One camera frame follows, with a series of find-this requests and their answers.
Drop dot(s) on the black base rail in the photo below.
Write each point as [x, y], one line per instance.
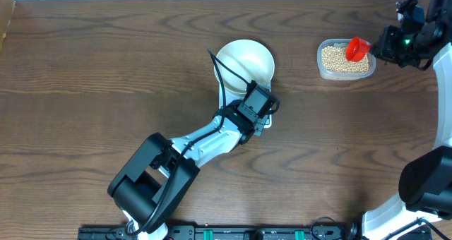
[187, 232]

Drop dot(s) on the cream white bowl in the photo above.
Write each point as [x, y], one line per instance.
[245, 60]

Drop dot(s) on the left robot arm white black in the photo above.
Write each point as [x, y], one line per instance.
[151, 185]

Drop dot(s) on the white digital kitchen scale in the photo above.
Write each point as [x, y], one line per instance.
[232, 96]

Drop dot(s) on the clear plastic container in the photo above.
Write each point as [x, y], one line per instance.
[338, 76]

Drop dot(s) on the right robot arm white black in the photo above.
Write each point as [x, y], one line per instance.
[421, 40]

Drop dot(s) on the pile of soybeans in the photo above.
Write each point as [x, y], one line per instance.
[333, 58]

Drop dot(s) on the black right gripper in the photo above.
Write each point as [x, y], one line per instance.
[383, 48]

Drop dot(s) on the red measuring scoop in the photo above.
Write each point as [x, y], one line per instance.
[357, 49]

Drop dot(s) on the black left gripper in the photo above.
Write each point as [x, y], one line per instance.
[258, 124]

